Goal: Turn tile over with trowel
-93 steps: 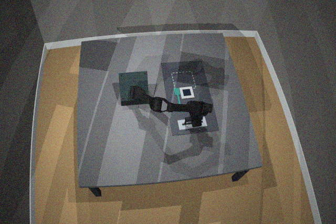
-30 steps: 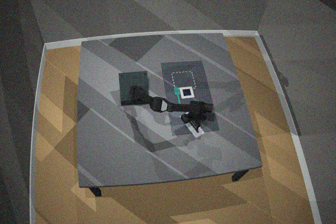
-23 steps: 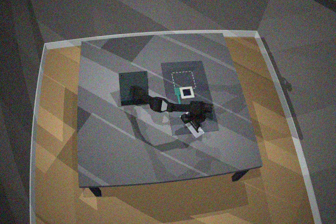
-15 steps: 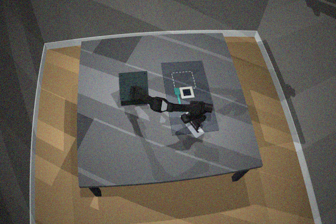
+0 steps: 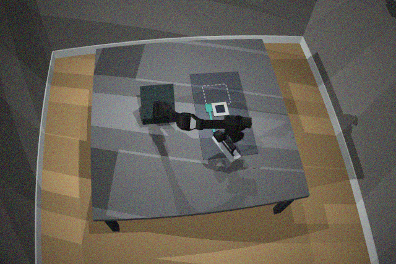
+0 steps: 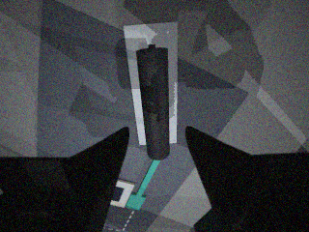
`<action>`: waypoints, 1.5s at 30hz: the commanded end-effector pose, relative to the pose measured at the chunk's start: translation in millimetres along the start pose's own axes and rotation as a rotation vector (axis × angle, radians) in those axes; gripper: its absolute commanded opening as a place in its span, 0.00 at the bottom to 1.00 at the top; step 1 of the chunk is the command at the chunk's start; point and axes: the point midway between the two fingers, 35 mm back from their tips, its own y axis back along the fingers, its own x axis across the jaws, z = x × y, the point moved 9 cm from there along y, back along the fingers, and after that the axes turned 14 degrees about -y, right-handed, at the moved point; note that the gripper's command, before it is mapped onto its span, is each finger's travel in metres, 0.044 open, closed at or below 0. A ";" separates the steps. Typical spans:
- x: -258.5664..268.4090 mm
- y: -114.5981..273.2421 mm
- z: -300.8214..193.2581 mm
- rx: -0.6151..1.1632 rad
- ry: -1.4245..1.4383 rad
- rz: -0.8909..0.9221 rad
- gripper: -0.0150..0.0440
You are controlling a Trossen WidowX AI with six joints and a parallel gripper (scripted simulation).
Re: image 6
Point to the white square tile with dark center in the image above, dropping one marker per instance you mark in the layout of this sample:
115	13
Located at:
121	194

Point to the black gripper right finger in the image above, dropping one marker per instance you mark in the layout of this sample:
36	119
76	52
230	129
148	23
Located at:
233	178

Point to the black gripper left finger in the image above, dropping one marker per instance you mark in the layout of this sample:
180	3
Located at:
88	179

